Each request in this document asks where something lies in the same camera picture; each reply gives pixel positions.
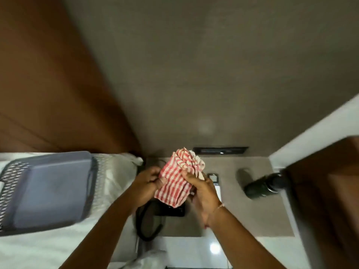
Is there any person's right forearm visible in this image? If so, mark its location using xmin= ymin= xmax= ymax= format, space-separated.
xmin=207 ymin=206 xmax=287 ymax=269

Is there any white plastic bag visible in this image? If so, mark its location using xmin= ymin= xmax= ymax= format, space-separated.
xmin=119 ymin=249 xmax=169 ymax=269

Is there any black wall socket panel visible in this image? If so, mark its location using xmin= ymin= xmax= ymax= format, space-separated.
xmin=193 ymin=146 xmax=249 ymax=155

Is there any black flat device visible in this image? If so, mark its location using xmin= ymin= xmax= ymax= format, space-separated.
xmin=156 ymin=200 xmax=186 ymax=218

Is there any person's left forearm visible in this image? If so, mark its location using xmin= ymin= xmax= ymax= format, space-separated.
xmin=59 ymin=199 xmax=143 ymax=269

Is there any thin wrist bracelet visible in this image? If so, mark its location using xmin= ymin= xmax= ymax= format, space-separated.
xmin=206 ymin=203 xmax=225 ymax=228

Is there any person's left hand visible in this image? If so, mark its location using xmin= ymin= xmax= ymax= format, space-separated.
xmin=130 ymin=166 xmax=168 ymax=209

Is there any brown wooden cabinet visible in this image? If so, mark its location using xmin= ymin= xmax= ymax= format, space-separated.
xmin=282 ymin=136 xmax=359 ymax=269

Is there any white remote control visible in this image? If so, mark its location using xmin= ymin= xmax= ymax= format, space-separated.
xmin=207 ymin=173 xmax=223 ymax=203

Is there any black cable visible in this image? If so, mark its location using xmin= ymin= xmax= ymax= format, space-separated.
xmin=135 ymin=201 xmax=166 ymax=242

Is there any person's right hand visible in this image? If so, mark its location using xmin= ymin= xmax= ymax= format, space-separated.
xmin=181 ymin=169 xmax=223 ymax=229

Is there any red white checked cloth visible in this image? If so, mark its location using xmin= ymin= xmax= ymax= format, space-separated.
xmin=154 ymin=147 xmax=206 ymax=209

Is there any grey plastic laundry basket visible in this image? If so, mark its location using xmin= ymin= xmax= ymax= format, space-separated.
xmin=0 ymin=151 xmax=98 ymax=237

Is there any black bottle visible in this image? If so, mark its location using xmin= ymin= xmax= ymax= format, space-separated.
xmin=243 ymin=172 xmax=287 ymax=200

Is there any white pillow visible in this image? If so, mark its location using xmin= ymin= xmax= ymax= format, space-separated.
xmin=93 ymin=153 xmax=144 ymax=199

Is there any brown wooden headboard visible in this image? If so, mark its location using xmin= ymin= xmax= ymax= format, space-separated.
xmin=0 ymin=0 xmax=142 ymax=157

